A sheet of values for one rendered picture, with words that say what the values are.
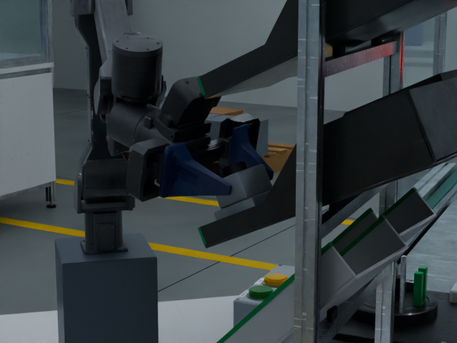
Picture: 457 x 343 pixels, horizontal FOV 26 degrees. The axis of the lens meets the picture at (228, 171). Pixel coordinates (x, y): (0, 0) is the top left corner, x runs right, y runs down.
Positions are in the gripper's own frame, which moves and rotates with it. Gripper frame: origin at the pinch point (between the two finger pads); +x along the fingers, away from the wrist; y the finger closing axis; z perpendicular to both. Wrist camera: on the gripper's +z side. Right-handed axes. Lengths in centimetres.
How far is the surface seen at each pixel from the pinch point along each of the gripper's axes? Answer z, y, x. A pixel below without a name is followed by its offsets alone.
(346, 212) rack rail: -1.3, 5.8, 12.2
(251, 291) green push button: -38, 34, -19
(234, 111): -220, 459, -375
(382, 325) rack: -23.9, 23.7, 10.1
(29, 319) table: -58, 20, -56
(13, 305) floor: -203, 158, -238
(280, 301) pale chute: -8.5, -4.2, 12.7
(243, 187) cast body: 0.3, -2.1, 4.0
